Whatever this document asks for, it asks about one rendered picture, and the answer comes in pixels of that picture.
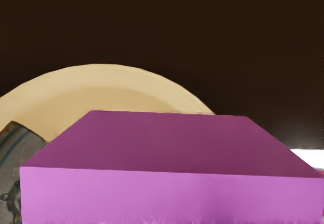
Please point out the purple block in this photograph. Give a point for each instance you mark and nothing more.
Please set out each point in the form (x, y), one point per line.
(162, 173)

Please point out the beige plate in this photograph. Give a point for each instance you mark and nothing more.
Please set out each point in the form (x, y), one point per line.
(76, 100)

